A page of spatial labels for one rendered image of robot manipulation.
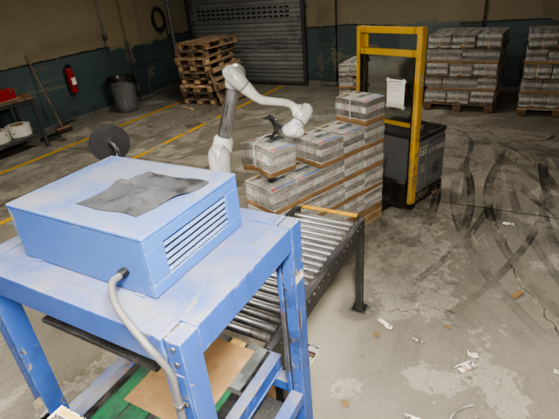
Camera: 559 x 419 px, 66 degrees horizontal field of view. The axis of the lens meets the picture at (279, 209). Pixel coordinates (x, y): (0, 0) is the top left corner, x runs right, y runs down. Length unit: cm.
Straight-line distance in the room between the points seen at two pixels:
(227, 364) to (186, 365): 92
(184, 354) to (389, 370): 213
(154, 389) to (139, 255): 98
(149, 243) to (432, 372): 232
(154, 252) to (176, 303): 16
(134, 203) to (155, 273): 23
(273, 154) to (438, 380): 192
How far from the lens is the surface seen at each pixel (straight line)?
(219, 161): 321
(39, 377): 207
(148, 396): 207
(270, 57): 1133
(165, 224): 123
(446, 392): 306
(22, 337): 195
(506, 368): 329
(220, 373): 206
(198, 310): 121
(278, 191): 349
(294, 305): 171
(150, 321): 122
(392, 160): 495
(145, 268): 123
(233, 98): 329
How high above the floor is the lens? 231
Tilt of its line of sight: 28 degrees down
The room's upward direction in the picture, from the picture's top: 5 degrees counter-clockwise
